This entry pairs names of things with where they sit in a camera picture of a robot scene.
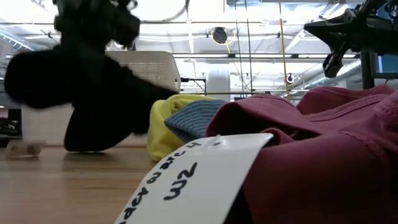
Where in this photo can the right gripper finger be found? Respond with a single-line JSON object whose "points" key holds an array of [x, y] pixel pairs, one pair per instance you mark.
{"points": [[339, 28]]}

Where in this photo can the black beanie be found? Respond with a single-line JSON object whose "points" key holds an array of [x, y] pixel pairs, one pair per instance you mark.
{"points": [[93, 93]]}

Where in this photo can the maroon cap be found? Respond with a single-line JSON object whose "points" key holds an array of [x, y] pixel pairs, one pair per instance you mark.
{"points": [[326, 161]]}

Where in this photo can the yellow shirt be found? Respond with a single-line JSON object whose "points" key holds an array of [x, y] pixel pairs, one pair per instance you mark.
{"points": [[160, 137]]}

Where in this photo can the blue knit cloth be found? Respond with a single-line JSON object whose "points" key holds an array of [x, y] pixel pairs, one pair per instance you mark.
{"points": [[196, 121]]}

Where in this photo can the black computer monitor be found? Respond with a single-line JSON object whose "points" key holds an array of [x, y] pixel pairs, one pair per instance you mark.
{"points": [[388, 63]]}

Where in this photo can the white plastic bin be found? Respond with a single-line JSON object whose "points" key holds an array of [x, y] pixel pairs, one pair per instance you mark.
{"points": [[149, 68]]}

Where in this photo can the ceiling light strip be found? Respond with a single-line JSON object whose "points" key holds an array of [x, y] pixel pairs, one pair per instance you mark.
{"points": [[264, 56]]}

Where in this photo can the white pillar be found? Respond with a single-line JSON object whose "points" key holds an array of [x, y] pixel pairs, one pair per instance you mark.
{"points": [[218, 81]]}

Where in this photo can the white handwritten paper tag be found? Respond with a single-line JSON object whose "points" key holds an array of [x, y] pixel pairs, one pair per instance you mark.
{"points": [[202, 183]]}

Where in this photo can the silver ventilation duct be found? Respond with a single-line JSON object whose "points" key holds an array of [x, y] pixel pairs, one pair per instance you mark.
{"points": [[339, 76]]}

